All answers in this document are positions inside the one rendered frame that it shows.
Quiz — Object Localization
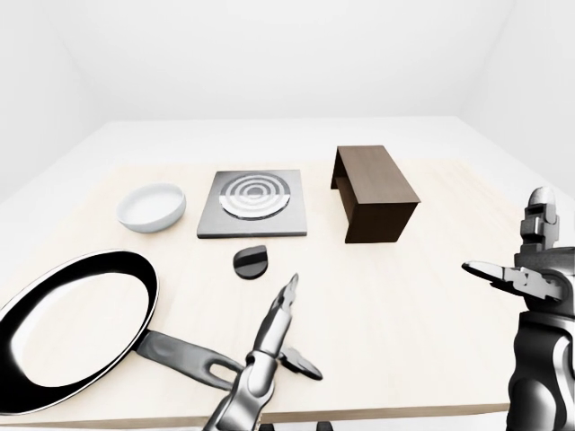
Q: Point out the flat dark stove plate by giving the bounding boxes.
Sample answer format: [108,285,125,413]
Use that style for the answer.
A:
[196,169,311,240]

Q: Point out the black frying pan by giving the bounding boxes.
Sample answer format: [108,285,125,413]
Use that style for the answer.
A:
[0,250,246,417]

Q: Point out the dark brown wooden box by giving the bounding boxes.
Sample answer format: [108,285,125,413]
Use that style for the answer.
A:
[331,145,421,245]

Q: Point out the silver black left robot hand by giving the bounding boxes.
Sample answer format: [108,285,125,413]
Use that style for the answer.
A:
[230,272,324,403]

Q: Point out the round black stove knob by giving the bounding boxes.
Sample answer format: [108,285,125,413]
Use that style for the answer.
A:
[232,242,270,282]

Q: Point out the white bowl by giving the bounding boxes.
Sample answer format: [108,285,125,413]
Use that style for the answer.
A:
[116,181,188,235]

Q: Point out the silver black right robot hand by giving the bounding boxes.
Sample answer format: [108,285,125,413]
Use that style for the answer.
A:
[461,185,575,321]

